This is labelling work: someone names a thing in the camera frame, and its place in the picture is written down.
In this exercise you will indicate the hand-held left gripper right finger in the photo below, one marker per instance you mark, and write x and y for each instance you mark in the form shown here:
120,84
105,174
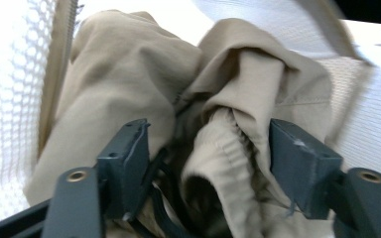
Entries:
304,168

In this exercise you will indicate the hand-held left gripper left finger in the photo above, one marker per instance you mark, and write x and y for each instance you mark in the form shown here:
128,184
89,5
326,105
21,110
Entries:
125,165

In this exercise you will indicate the beige pants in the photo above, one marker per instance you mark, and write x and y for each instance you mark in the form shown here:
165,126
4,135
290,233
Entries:
119,82

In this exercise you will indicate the white mesh laundry bag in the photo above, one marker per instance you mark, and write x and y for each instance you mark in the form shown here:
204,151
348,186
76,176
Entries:
370,115

